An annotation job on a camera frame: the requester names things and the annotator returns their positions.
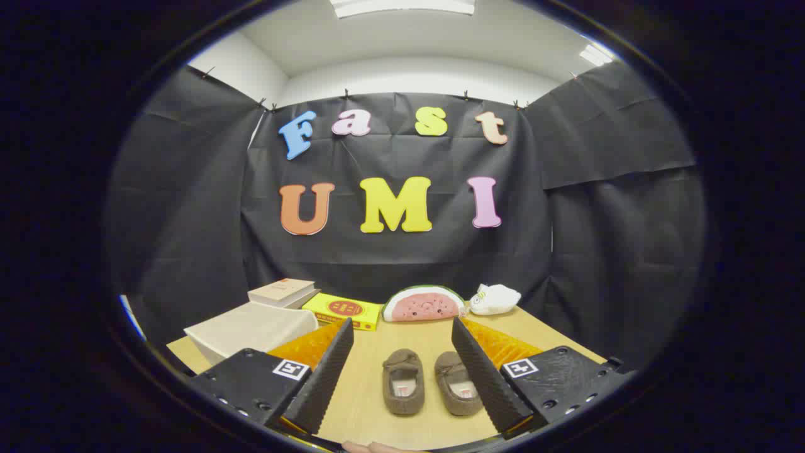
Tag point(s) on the watermelon slice plush toy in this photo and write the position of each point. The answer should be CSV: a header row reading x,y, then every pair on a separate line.
x,y
424,305

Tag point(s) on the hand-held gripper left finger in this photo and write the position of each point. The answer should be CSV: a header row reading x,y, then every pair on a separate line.
x,y
327,377

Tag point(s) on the white plush toy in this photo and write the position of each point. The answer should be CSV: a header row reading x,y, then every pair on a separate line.
x,y
497,299

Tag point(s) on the grey book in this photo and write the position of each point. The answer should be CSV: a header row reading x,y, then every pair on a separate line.
x,y
306,300

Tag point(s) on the cream fabric storage box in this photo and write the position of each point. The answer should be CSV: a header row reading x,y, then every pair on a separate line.
x,y
251,327

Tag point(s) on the long ceiling light panel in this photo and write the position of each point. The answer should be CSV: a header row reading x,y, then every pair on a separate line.
x,y
402,6

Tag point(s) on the brown fuzzy slipper shoe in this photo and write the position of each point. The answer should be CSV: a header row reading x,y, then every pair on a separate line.
x,y
449,368
402,365

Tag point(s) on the yellow book with red circle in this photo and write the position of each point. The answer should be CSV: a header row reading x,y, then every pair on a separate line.
x,y
343,308

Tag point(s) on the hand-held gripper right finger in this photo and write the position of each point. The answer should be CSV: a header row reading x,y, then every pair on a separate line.
x,y
484,377

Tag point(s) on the beige book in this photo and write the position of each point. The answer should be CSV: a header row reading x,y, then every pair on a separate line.
x,y
280,289

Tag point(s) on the small ceiling light panel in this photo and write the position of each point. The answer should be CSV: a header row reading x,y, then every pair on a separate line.
x,y
595,55

